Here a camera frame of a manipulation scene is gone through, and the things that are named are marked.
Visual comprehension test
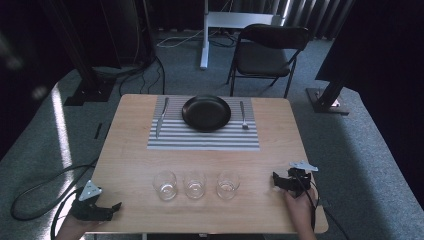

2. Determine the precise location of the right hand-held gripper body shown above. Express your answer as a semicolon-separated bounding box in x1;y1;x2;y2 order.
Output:
285;160;320;199

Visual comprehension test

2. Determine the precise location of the person's left hand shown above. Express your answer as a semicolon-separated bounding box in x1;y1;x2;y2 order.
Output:
54;213;103;240

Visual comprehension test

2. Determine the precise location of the silver fork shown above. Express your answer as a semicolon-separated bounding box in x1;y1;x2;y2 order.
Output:
239;100;250;131

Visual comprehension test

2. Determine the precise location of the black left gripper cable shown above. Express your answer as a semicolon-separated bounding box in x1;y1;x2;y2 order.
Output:
9;159;100;240

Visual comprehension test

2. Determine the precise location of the dark curtain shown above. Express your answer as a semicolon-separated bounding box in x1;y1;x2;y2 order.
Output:
229;0;357;41

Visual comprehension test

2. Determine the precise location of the black folding chair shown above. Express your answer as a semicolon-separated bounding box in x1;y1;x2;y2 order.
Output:
226;23;311;100

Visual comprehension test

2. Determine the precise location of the black stand with base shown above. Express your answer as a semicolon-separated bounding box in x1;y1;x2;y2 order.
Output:
43;0;117;107
305;66;351;116

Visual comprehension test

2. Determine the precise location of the grey striped placemat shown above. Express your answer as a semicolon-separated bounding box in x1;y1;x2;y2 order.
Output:
146;95;261;152

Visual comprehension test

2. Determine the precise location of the white desk frame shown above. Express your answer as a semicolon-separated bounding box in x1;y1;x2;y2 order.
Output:
199;0;288;71

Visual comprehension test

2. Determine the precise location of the silver table knife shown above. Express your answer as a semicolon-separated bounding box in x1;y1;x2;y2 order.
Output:
155;96;171;140

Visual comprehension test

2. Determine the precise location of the person's right hand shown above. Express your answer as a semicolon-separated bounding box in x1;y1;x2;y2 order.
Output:
283;187;318;240

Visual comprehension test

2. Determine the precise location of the clear drinking glass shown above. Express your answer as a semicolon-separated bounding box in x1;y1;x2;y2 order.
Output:
215;169;241;201
183;170;208;201
152;169;178;202

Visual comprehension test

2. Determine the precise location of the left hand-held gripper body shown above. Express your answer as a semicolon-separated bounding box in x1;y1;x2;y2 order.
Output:
69;179;115;223

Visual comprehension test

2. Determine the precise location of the small black floor strip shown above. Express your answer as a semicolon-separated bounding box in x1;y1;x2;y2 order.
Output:
93;122;104;141

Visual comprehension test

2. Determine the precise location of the black floor cable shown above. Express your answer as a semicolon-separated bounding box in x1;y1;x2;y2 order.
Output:
117;55;167;97

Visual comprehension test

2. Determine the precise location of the black round plate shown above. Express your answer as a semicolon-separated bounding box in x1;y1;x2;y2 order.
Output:
181;95;232;133

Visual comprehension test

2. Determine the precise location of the white floor cable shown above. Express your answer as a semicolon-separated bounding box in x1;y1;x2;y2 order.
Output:
155;29;205;49

